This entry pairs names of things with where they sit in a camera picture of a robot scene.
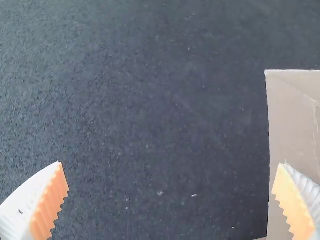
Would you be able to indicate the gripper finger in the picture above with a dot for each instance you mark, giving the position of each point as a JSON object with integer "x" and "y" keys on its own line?
{"x": 25, "y": 212}
{"x": 300, "y": 207}

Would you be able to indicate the cardboard box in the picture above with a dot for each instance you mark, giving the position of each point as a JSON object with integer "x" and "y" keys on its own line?
{"x": 287, "y": 112}

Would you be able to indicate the black mat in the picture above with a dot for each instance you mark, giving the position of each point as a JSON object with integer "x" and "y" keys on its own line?
{"x": 125, "y": 100}

